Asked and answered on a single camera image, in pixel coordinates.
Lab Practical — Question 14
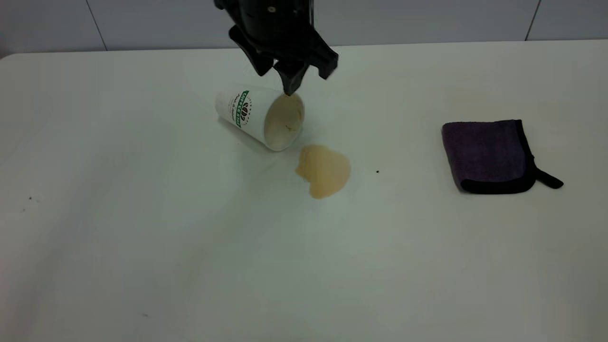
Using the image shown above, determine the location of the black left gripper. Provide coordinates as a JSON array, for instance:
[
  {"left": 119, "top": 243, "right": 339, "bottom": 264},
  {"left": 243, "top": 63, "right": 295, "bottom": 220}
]
[{"left": 214, "top": 0, "right": 339, "bottom": 96}]

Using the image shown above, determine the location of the purple cloth with black trim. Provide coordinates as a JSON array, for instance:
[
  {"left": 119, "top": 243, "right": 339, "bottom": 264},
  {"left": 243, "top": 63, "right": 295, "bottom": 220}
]
[{"left": 441, "top": 119, "right": 564, "bottom": 195}]

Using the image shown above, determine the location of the brown coffee spill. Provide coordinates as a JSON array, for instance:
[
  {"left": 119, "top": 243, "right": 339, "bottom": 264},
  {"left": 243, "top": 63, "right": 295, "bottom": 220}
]
[{"left": 295, "top": 144, "right": 352, "bottom": 200}]

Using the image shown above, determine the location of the white paper coffee cup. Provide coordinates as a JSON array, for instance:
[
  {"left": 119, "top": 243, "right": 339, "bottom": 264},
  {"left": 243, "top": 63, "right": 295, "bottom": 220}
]
[{"left": 215, "top": 85, "right": 305, "bottom": 152}]

